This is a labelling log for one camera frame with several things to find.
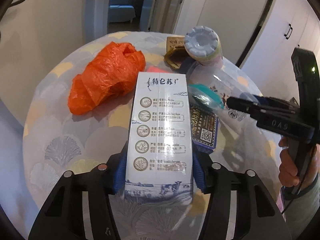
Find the dark blue playing card box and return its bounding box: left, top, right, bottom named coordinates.
left=190, top=104, right=219, bottom=154

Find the large blue white milk carton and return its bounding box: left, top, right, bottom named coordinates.
left=124, top=72, right=193, bottom=205

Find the teal clay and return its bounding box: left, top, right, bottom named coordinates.
left=188, top=83, right=224, bottom=112

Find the brown cardboard box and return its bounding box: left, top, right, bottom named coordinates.
left=164, top=36, right=189, bottom=70

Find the pink yogurt drink bottle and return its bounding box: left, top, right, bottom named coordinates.
left=184, top=25, right=223, bottom=66

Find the orange plastic bag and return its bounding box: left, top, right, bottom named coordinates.
left=68, top=42, right=146, bottom=115

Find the person's right hand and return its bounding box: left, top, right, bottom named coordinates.
left=279, top=137, right=319, bottom=189

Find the clear plastic bottle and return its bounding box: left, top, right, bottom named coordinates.
left=179, top=57, right=269, bottom=161

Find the pink clay piece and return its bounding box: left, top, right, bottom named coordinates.
left=146, top=66, right=165, bottom=73

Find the white wardrobe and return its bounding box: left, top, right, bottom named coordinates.
left=241, top=0, right=319, bottom=100

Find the bed in far room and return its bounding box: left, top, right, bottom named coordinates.
left=108, top=0, right=136, bottom=23

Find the white room door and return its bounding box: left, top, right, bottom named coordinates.
left=1, top=0, right=85, bottom=124

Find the black door handle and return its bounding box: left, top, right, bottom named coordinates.
left=9, top=0, right=26, bottom=7

